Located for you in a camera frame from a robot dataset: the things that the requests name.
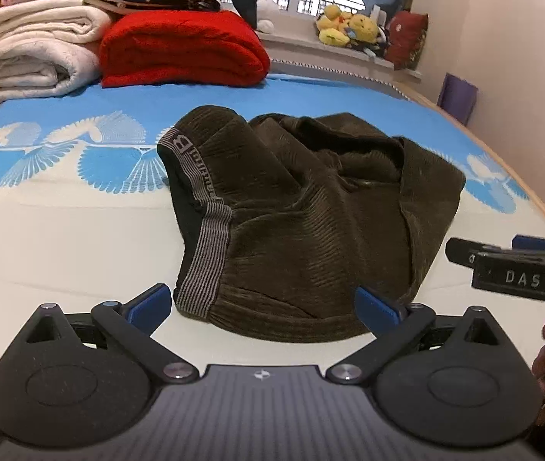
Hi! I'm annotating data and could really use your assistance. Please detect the red printed cushion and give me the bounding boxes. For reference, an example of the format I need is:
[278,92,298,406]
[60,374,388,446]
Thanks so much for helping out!
[385,10,429,71]

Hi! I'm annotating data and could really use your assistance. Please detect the brown corduroy pants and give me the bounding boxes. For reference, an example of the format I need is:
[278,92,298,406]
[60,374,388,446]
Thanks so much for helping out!
[156,104,467,344]

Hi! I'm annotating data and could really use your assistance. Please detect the wooden bed frame rim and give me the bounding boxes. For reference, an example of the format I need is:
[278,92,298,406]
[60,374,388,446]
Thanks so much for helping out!
[397,84,545,242]

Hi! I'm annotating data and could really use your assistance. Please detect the black balcony railing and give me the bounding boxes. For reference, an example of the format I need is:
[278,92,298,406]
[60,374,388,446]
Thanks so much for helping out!
[296,0,365,16]

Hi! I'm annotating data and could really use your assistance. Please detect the purple mat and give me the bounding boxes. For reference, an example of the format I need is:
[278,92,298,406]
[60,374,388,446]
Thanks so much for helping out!
[437,73,479,128]

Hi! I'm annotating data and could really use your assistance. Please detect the dark plush toy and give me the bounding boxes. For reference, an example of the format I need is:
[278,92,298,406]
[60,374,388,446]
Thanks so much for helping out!
[349,33,394,59]

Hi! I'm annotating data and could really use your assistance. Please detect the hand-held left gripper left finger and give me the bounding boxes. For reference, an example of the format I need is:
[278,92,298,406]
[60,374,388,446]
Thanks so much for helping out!
[22,282,201,386]

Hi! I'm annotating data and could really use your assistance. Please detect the red folded blanket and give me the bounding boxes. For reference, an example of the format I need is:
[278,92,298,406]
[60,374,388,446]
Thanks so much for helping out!
[98,10,272,90]

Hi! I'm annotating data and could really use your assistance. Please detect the window sill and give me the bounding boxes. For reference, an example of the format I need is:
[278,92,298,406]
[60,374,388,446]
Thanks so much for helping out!
[255,31,423,82]

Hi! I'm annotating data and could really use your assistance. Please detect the yellow plush with blue trim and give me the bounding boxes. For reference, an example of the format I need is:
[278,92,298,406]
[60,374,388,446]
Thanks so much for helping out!
[346,13,383,44]

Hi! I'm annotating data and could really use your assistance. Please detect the white seal plush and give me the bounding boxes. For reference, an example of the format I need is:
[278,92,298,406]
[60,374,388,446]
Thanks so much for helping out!
[254,0,281,34]

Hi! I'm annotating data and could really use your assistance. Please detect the cream folded blanket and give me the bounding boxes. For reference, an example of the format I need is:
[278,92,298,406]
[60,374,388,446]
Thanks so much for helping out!
[0,0,116,104]

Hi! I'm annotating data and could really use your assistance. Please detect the yellow duck plush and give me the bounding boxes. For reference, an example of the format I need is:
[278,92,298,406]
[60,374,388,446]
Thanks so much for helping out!
[315,4,353,49]

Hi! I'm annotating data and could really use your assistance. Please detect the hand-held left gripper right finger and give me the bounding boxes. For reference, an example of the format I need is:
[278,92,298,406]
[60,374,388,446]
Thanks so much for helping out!
[324,285,512,386]

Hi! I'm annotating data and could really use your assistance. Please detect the blue and white bed sheet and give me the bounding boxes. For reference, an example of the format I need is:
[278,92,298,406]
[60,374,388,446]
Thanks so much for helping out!
[0,72,545,443]

